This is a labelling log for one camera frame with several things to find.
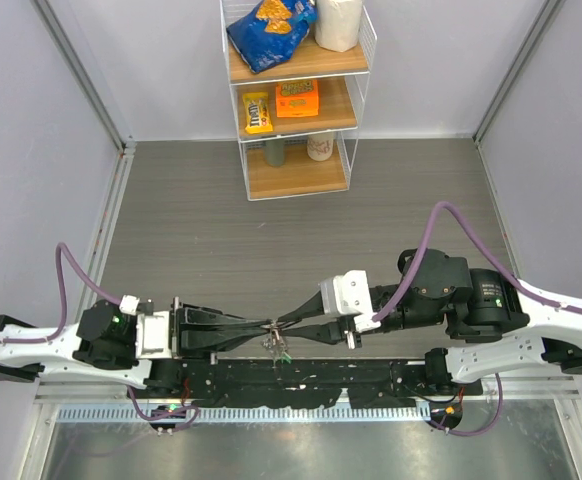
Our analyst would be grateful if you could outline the grey green can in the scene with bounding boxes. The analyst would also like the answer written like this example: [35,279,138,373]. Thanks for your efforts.
[264,139,285,168]

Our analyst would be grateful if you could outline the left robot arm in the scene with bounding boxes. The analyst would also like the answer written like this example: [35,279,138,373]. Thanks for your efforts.
[0,295,275,398]

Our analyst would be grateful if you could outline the yellow candy bag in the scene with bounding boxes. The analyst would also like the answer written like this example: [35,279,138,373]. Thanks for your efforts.
[242,92,273,135]

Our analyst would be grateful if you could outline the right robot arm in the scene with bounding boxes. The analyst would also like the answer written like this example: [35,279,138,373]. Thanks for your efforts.
[276,249,582,394]

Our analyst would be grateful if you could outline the white paper towel roll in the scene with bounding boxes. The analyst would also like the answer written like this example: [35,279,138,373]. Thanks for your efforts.
[315,0,363,53]

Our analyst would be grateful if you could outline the white printed cup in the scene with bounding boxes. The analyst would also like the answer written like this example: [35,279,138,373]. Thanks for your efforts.
[307,132,335,162]

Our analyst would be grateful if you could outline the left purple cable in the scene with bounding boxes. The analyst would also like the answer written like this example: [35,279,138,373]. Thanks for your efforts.
[0,242,202,432]

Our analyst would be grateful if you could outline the orange snack box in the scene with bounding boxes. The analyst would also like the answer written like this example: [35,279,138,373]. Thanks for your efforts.
[275,79,319,118]

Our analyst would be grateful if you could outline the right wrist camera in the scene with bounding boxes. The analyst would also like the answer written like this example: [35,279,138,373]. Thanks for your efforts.
[320,270,380,333]

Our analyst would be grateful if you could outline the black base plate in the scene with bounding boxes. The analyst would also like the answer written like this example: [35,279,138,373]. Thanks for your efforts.
[134,359,483,410]

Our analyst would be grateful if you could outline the purple cable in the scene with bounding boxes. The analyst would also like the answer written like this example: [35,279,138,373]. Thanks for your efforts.
[370,201,582,436]
[0,242,202,432]

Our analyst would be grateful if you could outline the white slotted cable duct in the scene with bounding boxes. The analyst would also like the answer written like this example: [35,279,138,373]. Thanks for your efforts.
[56,402,430,424]

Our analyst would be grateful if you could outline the white wire shelf unit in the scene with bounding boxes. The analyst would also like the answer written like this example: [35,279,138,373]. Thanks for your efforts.
[222,6,377,201]

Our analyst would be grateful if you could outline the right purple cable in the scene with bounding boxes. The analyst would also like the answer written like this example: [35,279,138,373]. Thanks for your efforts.
[370,201,582,436]

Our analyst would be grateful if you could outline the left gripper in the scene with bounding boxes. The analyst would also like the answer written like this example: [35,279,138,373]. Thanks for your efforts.
[166,296,274,364]

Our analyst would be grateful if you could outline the blue chips bag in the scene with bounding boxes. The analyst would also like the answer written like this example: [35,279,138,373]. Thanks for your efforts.
[226,1,318,74]

